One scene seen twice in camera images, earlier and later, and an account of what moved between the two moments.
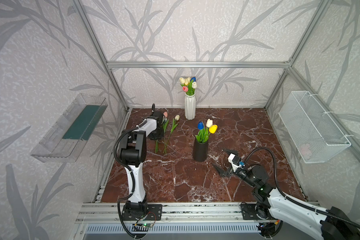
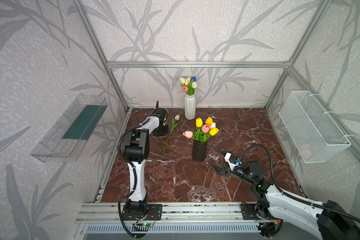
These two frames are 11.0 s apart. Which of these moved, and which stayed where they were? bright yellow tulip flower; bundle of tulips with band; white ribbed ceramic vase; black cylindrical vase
Moved: bundle of tulips with band
Stayed: bright yellow tulip flower; black cylindrical vase; white ribbed ceramic vase
